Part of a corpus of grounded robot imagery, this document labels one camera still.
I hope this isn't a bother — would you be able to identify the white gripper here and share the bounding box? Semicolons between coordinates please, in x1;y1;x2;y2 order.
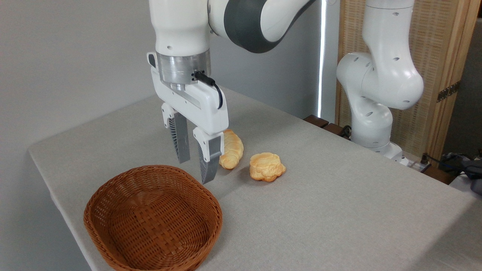
147;52;229;184

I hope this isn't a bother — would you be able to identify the round golden bread bun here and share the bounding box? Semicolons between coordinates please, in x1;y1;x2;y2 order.
249;152;287;183

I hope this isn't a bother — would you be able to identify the long golden bread roll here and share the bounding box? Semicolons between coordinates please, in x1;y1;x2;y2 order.
219;129;244;170

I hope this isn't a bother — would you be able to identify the brown woven wicker basket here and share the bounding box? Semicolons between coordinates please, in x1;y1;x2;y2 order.
83;165;223;271

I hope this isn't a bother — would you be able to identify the dark brown wooden block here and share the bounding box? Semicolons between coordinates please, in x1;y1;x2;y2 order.
422;165;457;185
323;123;351;140
303;114;330;128

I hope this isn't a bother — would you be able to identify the grey tablecloth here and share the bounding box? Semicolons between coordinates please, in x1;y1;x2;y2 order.
28;85;477;271

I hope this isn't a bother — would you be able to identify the metal door hinge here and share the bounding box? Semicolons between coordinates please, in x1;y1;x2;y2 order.
436;81;461;103

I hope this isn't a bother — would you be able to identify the dark grey bag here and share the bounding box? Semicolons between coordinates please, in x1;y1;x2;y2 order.
429;150;482;195

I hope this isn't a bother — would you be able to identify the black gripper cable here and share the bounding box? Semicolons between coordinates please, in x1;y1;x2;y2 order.
194;70;224;110

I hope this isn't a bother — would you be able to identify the bamboo screen with wooden frame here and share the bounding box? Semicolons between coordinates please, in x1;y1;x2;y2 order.
335;0;482;163

